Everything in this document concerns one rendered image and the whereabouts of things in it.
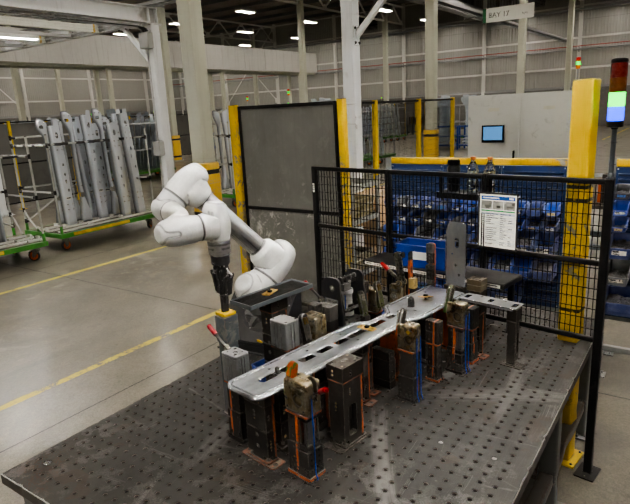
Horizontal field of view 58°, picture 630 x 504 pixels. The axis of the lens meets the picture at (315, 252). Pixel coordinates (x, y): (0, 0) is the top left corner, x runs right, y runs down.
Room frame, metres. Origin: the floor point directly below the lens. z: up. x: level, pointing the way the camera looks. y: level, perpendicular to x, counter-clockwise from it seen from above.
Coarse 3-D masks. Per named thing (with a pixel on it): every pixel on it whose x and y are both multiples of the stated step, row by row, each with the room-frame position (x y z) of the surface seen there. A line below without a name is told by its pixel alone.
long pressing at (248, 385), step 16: (432, 288) 2.77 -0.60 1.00; (400, 304) 2.55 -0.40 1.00; (416, 304) 2.54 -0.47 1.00; (432, 304) 2.53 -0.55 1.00; (384, 320) 2.36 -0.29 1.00; (336, 336) 2.20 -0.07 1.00; (368, 336) 2.19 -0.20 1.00; (288, 352) 2.06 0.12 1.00; (304, 352) 2.06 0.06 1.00; (336, 352) 2.04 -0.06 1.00; (352, 352) 2.06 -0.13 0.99; (256, 368) 1.93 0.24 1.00; (272, 368) 1.93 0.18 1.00; (304, 368) 1.92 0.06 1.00; (320, 368) 1.92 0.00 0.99; (240, 384) 1.82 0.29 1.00; (256, 384) 1.81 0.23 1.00; (272, 384) 1.81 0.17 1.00; (256, 400) 1.72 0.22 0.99
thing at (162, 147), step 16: (80, 32) 9.99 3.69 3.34; (128, 32) 9.33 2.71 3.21; (160, 48) 9.04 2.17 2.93; (160, 64) 9.01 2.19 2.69; (160, 80) 8.98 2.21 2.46; (160, 96) 8.95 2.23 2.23; (160, 112) 8.93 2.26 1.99; (160, 128) 8.95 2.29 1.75; (160, 144) 8.87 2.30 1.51; (160, 160) 8.98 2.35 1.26; (160, 176) 8.99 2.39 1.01
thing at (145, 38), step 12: (0, 12) 7.16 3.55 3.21; (12, 12) 7.31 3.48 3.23; (24, 12) 7.49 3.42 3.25; (36, 12) 7.52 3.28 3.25; (48, 12) 7.73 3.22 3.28; (108, 24) 8.40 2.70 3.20; (120, 24) 8.51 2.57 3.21; (132, 24) 8.82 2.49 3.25; (144, 36) 8.87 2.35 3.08; (144, 48) 8.89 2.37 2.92
